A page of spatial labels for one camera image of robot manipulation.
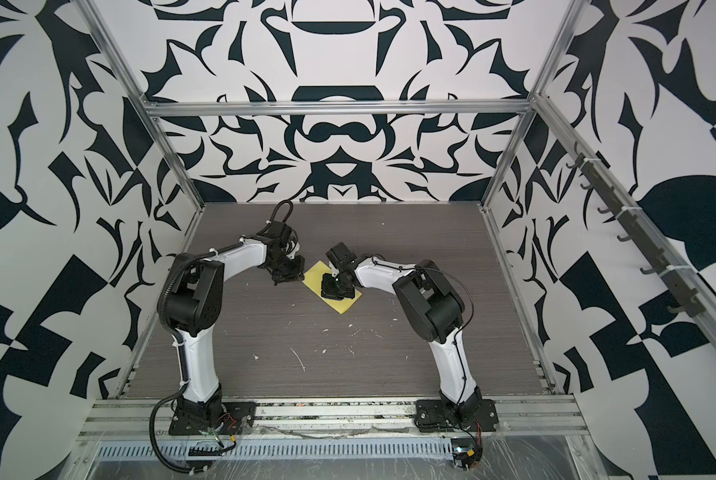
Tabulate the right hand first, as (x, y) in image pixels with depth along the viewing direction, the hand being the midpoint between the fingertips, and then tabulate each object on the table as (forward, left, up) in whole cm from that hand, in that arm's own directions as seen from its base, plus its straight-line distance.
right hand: (324, 293), depth 95 cm
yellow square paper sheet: (+6, +4, -2) cm, 7 cm away
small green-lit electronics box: (-41, -36, -3) cm, 54 cm away
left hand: (+8, +7, +1) cm, 10 cm away
